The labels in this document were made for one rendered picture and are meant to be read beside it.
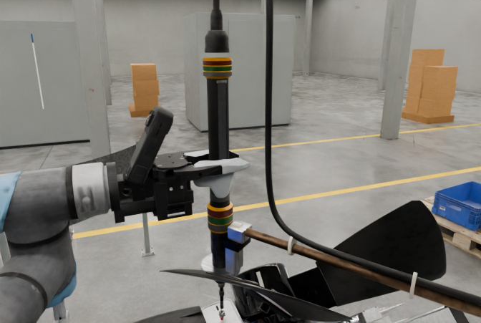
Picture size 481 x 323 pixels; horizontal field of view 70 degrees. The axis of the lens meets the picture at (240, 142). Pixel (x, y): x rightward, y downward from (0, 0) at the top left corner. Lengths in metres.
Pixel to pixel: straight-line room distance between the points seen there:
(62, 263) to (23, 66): 6.14
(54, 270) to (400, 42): 6.40
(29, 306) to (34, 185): 0.14
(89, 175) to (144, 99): 8.17
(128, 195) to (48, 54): 6.06
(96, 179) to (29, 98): 6.18
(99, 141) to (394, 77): 4.93
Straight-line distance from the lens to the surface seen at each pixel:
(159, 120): 0.49
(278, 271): 0.72
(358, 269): 0.51
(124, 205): 0.53
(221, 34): 0.51
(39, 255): 0.54
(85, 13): 4.78
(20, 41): 6.61
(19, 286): 0.50
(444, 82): 8.76
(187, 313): 0.74
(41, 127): 6.72
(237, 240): 0.58
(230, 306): 0.74
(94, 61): 4.76
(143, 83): 8.60
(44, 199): 0.51
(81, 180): 0.51
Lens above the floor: 1.68
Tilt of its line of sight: 16 degrees down
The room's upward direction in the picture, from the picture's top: straight up
